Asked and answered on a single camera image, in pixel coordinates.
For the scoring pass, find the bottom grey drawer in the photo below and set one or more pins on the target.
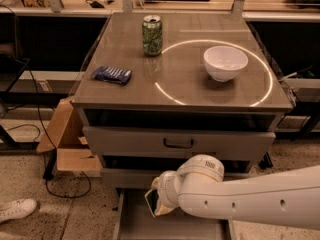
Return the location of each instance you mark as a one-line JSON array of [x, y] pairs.
[[135, 222]]

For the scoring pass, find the grey drawer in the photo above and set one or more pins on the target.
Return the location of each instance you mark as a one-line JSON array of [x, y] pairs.
[[135, 222], [129, 178], [164, 143]]

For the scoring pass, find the white bowl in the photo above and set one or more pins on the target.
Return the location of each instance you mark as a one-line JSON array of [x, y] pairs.
[[224, 63]]

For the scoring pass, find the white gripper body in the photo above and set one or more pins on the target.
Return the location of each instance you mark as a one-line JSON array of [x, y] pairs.
[[165, 188]]

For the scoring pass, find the grey drawer cabinet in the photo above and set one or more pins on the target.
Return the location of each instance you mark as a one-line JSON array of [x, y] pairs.
[[173, 90]]

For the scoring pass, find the green soda can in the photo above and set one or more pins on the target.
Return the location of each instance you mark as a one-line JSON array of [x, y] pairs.
[[152, 35]]

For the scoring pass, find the top grey drawer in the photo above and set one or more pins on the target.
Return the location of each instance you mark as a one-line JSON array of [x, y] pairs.
[[164, 143]]

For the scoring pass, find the background workbench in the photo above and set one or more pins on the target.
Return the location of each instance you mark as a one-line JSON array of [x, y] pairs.
[[261, 10]]

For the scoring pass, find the white shoe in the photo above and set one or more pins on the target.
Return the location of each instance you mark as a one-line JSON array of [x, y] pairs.
[[17, 209]]

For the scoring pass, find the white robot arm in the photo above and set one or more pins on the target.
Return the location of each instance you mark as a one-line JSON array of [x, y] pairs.
[[197, 187]]

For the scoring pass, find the blue snack packet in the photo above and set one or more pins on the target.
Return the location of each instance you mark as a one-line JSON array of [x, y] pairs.
[[111, 74]]

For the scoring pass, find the cardboard box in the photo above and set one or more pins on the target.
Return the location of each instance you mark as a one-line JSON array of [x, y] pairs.
[[66, 144]]

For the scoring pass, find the middle grey drawer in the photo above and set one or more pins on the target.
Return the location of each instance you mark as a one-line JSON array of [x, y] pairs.
[[129, 178]]

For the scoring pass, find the green yellow sponge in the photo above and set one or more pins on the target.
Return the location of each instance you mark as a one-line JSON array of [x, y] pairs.
[[151, 198]]

